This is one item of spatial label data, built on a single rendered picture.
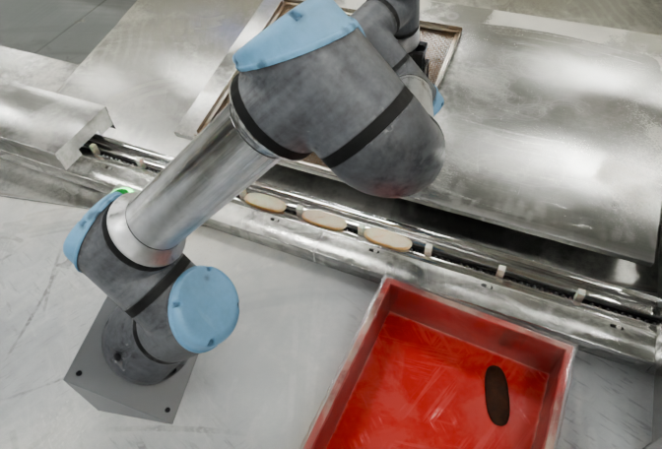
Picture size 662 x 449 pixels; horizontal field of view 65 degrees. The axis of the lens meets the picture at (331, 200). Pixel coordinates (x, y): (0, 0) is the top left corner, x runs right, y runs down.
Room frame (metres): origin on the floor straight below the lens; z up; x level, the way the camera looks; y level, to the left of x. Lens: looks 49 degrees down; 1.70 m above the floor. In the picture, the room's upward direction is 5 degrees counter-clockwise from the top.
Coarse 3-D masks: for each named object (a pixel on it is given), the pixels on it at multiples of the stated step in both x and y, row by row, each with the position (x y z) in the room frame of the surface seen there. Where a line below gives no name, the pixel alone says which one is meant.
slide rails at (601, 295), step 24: (96, 144) 0.99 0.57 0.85; (264, 192) 0.78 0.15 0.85; (288, 216) 0.71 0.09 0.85; (432, 240) 0.61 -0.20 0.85; (456, 264) 0.55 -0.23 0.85; (480, 264) 0.54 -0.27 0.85; (504, 264) 0.54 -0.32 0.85; (528, 288) 0.48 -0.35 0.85; (576, 288) 0.47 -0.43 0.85; (600, 312) 0.42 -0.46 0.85; (648, 312) 0.41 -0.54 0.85
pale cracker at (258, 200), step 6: (246, 198) 0.76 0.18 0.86; (252, 198) 0.76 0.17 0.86; (258, 198) 0.76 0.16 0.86; (264, 198) 0.75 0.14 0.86; (270, 198) 0.75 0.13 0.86; (276, 198) 0.75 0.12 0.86; (252, 204) 0.74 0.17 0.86; (258, 204) 0.74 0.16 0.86; (264, 204) 0.74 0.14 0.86; (270, 204) 0.74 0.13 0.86; (276, 204) 0.73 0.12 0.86; (282, 204) 0.73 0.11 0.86; (270, 210) 0.72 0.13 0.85; (276, 210) 0.72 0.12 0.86; (282, 210) 0.72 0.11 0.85
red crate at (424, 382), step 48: (384, 336) 0.43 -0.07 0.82; (432, 336) 0.42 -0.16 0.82; (384, 384) 0.34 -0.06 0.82; (432, 384) 0.33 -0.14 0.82; (480, 384) 0.32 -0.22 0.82; (528, 384) 0.31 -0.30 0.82; (336, 432) 0.27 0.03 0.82; (384, 432) 0.26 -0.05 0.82; (432, 432) 0.25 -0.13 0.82; (480, 432) 0.25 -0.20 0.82; (528, 432) 0.24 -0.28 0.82
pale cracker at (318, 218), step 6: (306, 210) 0.71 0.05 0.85; (312, 210) 0.71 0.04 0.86; (318, 210) 0.71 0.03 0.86; (306, 216) 0.70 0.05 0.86; (312, 216) 0.69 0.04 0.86; (318, 216) 0.69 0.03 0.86; (324, 216) 0.69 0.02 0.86; (330, 216) 0.69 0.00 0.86; (336, 216) 0.69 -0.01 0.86; (312, 222) 0.68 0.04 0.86; (318, 222) 0.68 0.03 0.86; (324, 222) 0.67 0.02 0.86; (330, 222) 0.67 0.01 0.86; (336, 222) 0.67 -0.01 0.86; (342, 222) 0.67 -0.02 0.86; (330, 228) 0.66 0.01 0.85; (336, 228) 0.66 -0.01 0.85; (342, 228) 0.66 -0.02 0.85
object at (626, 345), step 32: (32, 160) 0.94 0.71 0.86; (96, 160) 0.92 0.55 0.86; (224, 224) 0.69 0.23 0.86; (256, 224) 0.68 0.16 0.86; (288, 224) 0.67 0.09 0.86; (320, 256) 0.59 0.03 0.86; (352, 256) 0.58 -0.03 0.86; (384, 256) 0.57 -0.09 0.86; (448, 288) 0.49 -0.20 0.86; (480, 288) 0.48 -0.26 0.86; (544, 320) 0.41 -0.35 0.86; (576, 320) 0.40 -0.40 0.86; (608, 320) 0.40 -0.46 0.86; (608, 352) 0.35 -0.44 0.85; (640, 352) 0.34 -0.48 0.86
